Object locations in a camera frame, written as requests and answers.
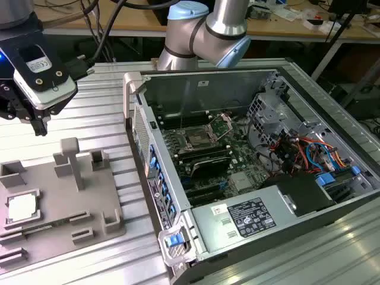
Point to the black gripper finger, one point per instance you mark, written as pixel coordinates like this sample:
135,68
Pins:
39,126

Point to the silver green CPU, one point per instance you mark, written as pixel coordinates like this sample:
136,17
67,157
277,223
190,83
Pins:
22,207

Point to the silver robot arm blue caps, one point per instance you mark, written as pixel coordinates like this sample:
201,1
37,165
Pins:
225,23

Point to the black RAM slot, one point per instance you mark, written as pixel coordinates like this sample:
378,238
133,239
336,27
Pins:
185,123
184,117

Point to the CPU socket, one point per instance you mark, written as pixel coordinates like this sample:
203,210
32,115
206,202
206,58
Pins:
196,138

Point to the black expansion slot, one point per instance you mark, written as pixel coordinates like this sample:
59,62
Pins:
207,198
205,188

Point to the grey parts rack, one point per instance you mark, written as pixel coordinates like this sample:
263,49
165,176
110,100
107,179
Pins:
59,205

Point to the wooden desk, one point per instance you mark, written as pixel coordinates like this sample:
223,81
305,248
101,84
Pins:
59,20

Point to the green RAM stick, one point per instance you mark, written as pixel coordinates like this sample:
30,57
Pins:
38,227

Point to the thin metal locking lever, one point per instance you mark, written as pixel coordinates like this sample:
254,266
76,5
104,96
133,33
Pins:
181,121

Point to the open PC case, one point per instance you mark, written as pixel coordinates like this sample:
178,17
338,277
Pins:
193,89

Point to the black installed RAM sticks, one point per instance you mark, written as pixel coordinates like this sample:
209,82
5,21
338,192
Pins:
202,152

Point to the blue case latch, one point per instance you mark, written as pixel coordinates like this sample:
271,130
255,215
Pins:
173,240

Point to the black expansion card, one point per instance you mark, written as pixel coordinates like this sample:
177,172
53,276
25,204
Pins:
210,167

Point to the silver power supply with label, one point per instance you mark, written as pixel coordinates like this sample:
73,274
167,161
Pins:
207,225

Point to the green motherboard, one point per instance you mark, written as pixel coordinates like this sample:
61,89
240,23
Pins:
237,148

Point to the silver chipset heatsink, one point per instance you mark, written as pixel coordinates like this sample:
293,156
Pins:
241,181

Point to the silver perforated drive cage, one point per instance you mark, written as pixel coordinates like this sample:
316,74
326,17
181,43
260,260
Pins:
267,115

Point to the black plastic shroud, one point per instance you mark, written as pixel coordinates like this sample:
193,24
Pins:
302,193

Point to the white box with red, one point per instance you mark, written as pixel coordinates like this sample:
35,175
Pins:
311,25

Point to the black tripod leg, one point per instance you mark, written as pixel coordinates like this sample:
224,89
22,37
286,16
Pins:
341,26

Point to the blue plastic clip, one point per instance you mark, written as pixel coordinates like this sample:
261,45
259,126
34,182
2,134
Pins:
355,171

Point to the black computer tower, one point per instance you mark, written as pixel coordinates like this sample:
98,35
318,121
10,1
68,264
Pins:
365,101

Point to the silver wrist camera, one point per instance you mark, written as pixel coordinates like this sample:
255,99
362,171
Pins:
56,95

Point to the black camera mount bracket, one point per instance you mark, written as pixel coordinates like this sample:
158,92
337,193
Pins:
49,78

